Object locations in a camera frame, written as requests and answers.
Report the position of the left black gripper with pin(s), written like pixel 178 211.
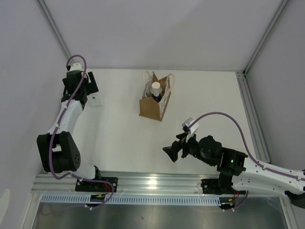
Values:
pixel 92 88

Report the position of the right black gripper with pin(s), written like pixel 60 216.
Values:
pixel 173 150

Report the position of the clear bottle black cap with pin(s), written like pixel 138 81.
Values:
pixel 95 99

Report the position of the orange bottle blue cap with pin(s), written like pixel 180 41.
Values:
pixel 157 96

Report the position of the green bottle white cap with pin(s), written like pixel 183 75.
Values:
pixel 156 88

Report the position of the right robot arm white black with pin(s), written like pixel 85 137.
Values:
pixel 238 173

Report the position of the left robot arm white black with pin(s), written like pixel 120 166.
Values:
pixel 57 149

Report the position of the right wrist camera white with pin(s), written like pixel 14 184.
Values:
pixel 190 127

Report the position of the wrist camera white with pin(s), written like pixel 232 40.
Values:
pixel 190 127
pixel 75 67

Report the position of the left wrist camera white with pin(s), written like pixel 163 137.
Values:
pixel 75 67

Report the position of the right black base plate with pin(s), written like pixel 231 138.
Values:
pixel 221 186

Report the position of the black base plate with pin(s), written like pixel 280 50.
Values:
pixel 99 189
pixel 221 186

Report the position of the right side aluminium rail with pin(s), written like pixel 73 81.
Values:
pixel 257 136

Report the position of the left aluminium frame post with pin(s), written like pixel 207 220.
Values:
pixel 54 28

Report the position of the aluminium frame post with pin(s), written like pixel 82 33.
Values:
pixel 54 28
pixel 274 21

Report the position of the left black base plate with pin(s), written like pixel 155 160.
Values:
pixel 99 189

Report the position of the white slotted cable duct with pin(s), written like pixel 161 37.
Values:
pixel 132 199

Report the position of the right aluminium frame post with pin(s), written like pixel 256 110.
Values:
pixel 274 21

